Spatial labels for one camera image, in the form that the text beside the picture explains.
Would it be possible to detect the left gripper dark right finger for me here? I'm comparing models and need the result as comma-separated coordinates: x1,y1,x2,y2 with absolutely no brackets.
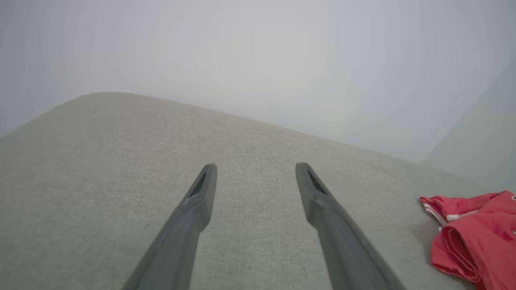
295,162,406,290

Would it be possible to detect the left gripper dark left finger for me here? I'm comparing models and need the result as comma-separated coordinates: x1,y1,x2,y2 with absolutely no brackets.
123,163,218,290

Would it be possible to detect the red garment with white stripes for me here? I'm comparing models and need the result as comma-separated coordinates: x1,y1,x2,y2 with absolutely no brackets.
419,190,516,290

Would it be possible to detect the grey fabric sofa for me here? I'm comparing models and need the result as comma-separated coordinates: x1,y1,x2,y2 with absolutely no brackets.
0,92,516,290

